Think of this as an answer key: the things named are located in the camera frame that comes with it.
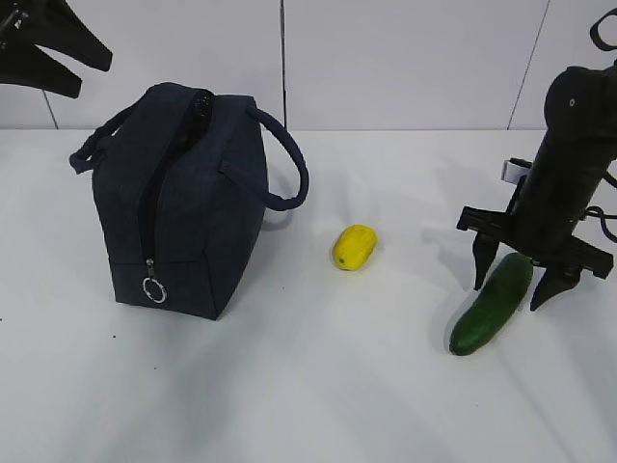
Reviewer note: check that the dark navy lunch bag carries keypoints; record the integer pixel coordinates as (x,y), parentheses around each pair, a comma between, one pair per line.
(181,180)

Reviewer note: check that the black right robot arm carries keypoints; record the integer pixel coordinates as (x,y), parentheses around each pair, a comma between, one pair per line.
(554,193)

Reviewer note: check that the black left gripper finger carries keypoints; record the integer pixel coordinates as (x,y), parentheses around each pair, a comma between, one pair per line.
(54,25)
(24,64)

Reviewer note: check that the yellow lemon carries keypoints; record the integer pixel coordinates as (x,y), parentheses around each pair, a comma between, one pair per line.
(354,247)

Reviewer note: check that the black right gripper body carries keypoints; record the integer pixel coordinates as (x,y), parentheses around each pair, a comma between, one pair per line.
(537,240)

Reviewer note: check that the green cucumber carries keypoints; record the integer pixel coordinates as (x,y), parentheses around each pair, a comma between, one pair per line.
(493,307)

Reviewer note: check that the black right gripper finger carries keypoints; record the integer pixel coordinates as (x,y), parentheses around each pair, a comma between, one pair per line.
(556,279)
(484,248)

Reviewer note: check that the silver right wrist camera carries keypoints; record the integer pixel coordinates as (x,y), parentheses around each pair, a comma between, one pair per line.
(514,169)

